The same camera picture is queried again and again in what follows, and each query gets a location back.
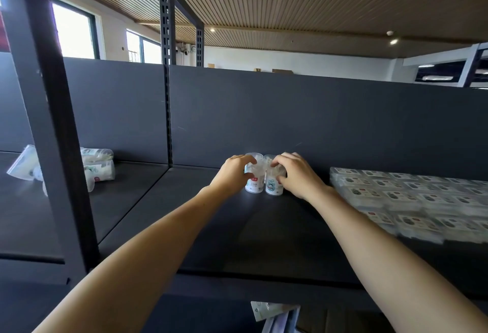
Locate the person's left hand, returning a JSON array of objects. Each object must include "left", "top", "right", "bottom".
[{"left": 209, "top": 154, "right": 258, "bottom": 197}]

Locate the white metal bracket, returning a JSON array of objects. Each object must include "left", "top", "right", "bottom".
[{"left": 250, "top": 301, "right": 301, "bottom": 333}]

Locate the black metal shelving unit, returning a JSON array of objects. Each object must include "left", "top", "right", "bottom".
[{"left": 0, "top": 0, "right": 488, "bottom": 333}]

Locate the person's right forearm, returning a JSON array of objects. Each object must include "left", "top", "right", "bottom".
[{"left": 305, "top": 186, "right": 488, "bottom": 333}]

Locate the clear cotton swab jar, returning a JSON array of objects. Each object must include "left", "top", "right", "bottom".
[
  {"left": 263, "top": 154, "right": 287, "bottom": 197},
  {"left": 244, "top": 152, "right": 265, "bottom": 194}
]

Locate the white framed window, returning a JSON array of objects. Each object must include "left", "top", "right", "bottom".
[{"left": 403, "top": 42, "right": 488, "bottom": 88}]

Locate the person's left forearm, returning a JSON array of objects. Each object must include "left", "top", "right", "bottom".
[{"left": 34, "top": 186, "right": 220, "bottom": 333}]

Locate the wrapped swab jar pack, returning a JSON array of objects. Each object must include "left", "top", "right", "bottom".
[{"left": 79, "top": 147, "right": 116, "bottom": 193}]

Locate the black framed window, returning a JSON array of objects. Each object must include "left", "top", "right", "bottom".
[
  {"left": 126, "top": 29, "right": 163, "bottom": 65},
  {"left": 51, "top": 0, "right": 101, "bottom": 60}
]

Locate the person's right hand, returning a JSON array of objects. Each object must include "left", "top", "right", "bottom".
[{"left": 271, "top": 152, "right": 329, "bottom": 202}]

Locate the stack of flat swab packets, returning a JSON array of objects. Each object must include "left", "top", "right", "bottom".
[{"left": 329, "top": 167, "right": 488, "bottom": 245}]

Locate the clear plastic swab bag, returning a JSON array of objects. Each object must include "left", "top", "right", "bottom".
[{"left": 6, "top": 145, "right": 43, "bottom": 182}]

